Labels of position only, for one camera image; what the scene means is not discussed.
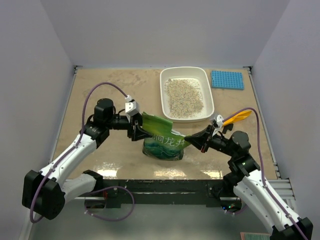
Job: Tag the black clip on table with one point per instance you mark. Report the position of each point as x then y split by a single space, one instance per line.
228 127

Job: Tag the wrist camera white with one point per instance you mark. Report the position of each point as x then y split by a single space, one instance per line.
131 107
217 121

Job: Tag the blue studded plate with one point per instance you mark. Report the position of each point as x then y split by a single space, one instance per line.
228 80

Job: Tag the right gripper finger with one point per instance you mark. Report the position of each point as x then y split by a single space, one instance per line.
204 134
198 142

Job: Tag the white litter box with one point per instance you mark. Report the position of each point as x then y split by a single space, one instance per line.
190 72

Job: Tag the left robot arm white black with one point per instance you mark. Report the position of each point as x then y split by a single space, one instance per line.
46 191

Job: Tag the pink green card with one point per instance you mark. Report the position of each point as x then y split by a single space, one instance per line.
254 236

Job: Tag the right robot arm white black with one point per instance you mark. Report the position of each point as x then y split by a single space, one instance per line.
248 182

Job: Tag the green litter bag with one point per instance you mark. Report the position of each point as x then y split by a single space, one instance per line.
165 143

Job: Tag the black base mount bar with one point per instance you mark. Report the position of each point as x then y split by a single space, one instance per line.
211 193

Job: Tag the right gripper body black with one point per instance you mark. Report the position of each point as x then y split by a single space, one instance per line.
216 141

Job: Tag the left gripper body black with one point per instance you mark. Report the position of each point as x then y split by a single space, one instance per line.
131 122

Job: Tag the cat litter granules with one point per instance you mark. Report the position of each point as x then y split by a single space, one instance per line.
185 99

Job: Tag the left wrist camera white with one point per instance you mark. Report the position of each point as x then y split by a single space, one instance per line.
131 107

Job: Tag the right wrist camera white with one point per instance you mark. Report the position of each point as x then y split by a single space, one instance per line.
217 121

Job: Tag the orange plastic scoop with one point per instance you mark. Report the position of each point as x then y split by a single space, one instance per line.
237 117

